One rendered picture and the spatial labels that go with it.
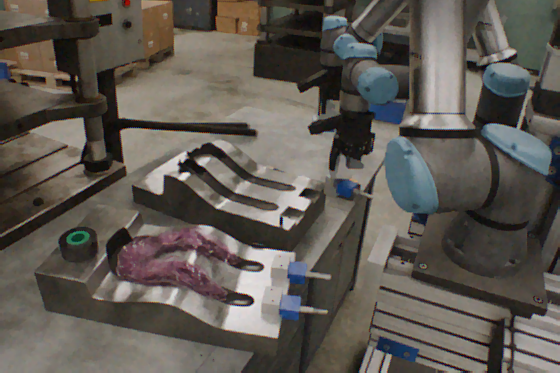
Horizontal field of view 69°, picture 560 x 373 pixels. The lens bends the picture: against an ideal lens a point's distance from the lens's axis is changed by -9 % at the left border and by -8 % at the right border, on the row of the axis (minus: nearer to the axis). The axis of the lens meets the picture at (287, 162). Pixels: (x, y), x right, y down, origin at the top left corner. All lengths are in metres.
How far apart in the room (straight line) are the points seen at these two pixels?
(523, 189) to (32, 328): 0.95
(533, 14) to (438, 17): 6.80
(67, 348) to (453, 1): 0.91
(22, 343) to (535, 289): 0.95
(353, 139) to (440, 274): 0.43
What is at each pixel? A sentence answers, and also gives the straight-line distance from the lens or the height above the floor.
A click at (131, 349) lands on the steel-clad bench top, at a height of 0.80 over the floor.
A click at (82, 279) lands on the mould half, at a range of 0.94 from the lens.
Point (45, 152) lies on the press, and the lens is 1.78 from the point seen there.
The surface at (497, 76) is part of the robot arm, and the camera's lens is 1.19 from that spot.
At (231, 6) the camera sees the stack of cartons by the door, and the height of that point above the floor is 0.47.
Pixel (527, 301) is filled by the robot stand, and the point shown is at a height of 1.04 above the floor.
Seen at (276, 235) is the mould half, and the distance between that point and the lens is 1.08.
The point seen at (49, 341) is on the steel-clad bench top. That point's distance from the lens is 1.00.
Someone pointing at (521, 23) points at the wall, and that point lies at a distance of 7.44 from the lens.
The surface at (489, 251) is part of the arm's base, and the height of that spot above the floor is 1.08.
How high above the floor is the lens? 1.51
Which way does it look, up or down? 27 degrees down
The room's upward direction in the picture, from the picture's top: 4 degrees clockwise
